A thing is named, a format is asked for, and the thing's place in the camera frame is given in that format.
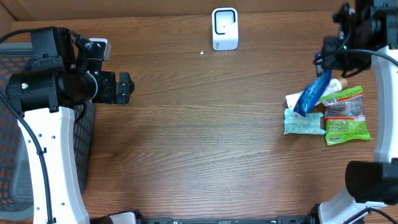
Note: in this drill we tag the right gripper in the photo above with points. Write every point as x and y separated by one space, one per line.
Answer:
334 62

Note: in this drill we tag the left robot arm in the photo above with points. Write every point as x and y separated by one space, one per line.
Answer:
65 72

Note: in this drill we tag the green Haribo gummy bag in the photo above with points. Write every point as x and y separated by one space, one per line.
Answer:
344 116

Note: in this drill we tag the grey plastic shopping basket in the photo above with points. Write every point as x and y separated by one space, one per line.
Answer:
17 202

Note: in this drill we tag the white tube with gold cap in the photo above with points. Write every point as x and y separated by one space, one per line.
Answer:
335 85

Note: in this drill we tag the light teal snack packet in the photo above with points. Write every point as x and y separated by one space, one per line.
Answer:
294 123

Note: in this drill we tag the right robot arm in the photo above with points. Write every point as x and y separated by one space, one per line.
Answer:
367 39

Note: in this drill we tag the blue snack bar wrapper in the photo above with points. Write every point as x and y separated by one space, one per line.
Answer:
313 92

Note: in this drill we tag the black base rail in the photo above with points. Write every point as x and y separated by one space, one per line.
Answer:
135 216

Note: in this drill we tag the white barcode scanner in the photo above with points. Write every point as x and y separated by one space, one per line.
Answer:
225 29

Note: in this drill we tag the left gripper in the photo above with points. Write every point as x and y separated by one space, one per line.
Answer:
109 94

